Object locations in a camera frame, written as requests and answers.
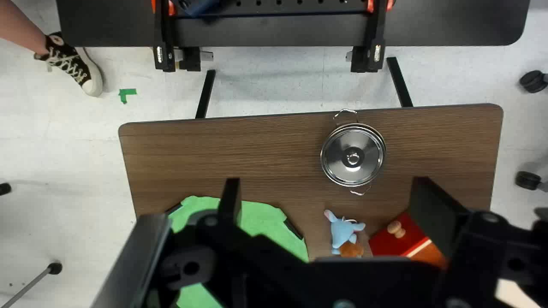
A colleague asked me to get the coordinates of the silver pot lid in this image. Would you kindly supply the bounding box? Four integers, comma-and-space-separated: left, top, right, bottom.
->
319, 109, 387, 196

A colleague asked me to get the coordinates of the red wooden drawer box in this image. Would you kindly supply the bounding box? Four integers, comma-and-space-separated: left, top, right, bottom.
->
368, 210, 447, 268

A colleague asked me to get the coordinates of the black orange clamp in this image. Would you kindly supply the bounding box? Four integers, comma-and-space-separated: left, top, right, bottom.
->
151, 0, 176, 71
351, 0, 396, 73

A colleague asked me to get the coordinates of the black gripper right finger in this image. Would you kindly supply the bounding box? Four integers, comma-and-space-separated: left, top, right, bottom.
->
409, 176, 469, 256

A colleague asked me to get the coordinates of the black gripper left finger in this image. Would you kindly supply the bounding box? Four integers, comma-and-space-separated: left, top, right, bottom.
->
218, 178, 242, 229

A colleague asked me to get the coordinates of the black chair caster wheel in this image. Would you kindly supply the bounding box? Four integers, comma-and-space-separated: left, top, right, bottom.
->
516, 171, 541, 190
519, 70, 548, 92

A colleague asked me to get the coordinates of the blue plush toy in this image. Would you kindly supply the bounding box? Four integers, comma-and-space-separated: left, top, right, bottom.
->
324, 208, 367, 255

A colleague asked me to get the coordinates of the black perforated workbench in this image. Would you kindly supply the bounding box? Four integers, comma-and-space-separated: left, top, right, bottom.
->
55, 0, 531, 46

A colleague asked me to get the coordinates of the black white sneaker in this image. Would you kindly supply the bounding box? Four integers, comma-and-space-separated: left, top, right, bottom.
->
34, 32, 105, 97

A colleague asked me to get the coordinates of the green towel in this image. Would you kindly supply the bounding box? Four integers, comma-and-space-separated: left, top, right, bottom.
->
168, 195, 308, 308

